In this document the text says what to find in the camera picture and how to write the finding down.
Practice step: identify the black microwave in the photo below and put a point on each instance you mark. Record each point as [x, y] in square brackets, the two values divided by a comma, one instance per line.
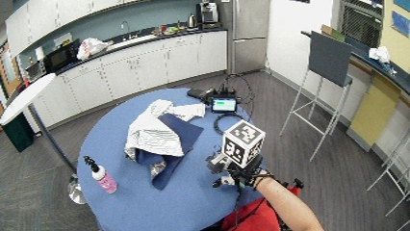
[61, 57]

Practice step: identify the steel refrigerator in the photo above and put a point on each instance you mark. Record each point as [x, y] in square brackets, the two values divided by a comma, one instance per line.
[249, 35]

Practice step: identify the pink spray bottle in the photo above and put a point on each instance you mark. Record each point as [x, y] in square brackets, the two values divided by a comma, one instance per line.
[103, 178]

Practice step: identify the dark green bin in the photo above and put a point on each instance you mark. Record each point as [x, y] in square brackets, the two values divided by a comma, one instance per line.
[17, 131]

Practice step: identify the white wall cabinets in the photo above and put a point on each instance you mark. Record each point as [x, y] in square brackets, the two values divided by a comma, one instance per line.
[64, 16]

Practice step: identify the green and red food items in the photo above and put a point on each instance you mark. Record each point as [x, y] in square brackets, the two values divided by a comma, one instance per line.
[167, 30]

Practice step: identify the coffee machine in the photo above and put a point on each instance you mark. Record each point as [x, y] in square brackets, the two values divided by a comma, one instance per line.
[209, 14]

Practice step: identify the grey tall chair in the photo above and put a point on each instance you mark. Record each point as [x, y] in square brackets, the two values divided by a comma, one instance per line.
[329, 61]

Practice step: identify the steel kettle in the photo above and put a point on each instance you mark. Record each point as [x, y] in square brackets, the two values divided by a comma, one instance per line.
[192, 21]

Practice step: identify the sink faucet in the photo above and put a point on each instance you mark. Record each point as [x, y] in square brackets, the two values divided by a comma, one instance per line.
[125, 29]

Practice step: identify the white blue striped cloth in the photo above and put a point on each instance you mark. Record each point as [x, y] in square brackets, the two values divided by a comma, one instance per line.
[157, 134]

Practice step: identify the white standing table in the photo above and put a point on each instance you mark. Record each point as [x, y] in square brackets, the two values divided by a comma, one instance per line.
[29, 96]

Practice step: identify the toaster oven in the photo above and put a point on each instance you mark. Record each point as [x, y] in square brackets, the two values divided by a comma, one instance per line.
[35, 70]

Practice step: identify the blue round table cover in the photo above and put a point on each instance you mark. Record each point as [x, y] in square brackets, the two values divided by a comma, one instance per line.
[141, 199]

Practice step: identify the white frame stool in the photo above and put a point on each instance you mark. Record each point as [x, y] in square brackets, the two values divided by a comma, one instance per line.
[394, 173]

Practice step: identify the crumpled white paper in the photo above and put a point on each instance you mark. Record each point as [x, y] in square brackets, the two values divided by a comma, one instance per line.
[380, 54]

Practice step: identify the black box device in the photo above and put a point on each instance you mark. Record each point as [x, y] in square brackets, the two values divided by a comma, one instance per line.
[200, 93]

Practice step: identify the small screen device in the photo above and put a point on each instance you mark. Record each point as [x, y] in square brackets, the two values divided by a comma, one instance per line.
[224, 105]

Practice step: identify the dark counter with yellow panel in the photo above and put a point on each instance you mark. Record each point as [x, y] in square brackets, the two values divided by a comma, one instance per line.
[376, 96]

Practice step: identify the white base cabinets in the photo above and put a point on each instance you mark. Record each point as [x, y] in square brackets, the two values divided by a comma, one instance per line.
[141, 70]

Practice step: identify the person's red shirt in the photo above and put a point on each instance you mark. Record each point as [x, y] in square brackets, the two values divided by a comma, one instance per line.
[252, 218]

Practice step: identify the white marker cube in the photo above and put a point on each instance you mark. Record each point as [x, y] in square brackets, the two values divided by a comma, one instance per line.
[242, 143]

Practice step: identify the white plastic bag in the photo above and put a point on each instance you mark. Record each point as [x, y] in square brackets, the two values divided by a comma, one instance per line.
[91, 47]

